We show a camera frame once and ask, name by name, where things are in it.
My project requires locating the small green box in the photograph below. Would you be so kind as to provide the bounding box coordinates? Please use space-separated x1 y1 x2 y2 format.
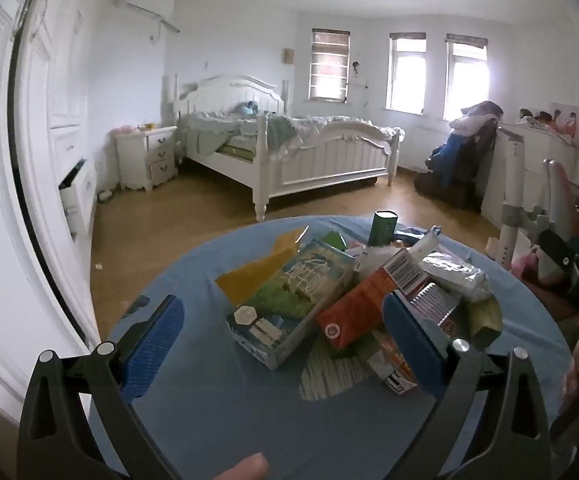
319 230 353 252

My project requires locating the green can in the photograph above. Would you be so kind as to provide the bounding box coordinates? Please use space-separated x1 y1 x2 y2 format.
368 210 398 249

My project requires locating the window with lowered blind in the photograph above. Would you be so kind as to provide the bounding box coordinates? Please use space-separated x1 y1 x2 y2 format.
311 28 351 103

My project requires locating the window with raised blind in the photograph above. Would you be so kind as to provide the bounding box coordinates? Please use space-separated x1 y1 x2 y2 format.
388 32 427 113
445 34 490 121

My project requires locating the white nightstand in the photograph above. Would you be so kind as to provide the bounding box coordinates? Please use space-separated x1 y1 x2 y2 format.
114 126 179 192

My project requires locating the white wardrobe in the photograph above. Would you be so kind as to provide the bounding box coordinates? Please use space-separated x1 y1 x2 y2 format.
12 0 102 261

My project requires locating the small red white box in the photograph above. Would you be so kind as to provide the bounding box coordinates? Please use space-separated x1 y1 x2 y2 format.
368 332 420 397

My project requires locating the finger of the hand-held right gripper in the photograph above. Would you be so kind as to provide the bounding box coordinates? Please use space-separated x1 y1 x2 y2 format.
537 230 579 282

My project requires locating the white tube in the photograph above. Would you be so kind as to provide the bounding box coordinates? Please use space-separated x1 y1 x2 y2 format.
404 225 443 262

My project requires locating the white green bedding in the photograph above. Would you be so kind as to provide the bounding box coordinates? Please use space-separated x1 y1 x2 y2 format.
176 110 405 161

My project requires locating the wall sticker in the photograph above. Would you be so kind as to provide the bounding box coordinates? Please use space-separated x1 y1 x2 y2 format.
350 60 370 90

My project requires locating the white wooden bed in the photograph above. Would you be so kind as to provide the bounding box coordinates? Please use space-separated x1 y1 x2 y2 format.
176 74 405 222

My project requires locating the pink grey child chair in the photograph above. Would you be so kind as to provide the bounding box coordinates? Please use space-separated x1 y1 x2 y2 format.
542 159 579 241

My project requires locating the orange carton box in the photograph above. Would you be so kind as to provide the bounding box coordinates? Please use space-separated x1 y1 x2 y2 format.
317 247 425 358

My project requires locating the blue green carton box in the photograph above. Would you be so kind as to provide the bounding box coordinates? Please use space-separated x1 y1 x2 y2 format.
225 239 357 372

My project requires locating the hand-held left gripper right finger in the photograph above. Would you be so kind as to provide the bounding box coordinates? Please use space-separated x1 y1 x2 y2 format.
382 290 553 480

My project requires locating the pink picture book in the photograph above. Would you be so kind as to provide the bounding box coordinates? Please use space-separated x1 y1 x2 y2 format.
549 102 579 146

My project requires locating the white dresser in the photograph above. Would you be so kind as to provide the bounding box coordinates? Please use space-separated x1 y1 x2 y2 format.
482 120 579 231

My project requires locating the white plastic packet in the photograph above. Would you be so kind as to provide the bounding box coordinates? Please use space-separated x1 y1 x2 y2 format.
419 250 493 302

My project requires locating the pink cloth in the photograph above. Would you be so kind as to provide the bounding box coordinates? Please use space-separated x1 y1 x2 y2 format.
512 250 543 281

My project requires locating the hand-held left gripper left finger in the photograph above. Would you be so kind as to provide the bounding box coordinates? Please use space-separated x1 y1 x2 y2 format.
16 294 186 480

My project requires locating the blue tablecloth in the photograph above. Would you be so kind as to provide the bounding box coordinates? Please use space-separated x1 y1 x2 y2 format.
89 215 575 480

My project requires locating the silver foil packet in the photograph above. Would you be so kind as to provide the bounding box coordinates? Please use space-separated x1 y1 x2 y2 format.
409 280 463 337

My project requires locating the dark chair piled with clothes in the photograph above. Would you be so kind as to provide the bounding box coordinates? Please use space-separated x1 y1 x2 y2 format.
414 101 501 211

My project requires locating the person's left hand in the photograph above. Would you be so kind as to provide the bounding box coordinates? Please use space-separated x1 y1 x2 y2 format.
204 452 271 480

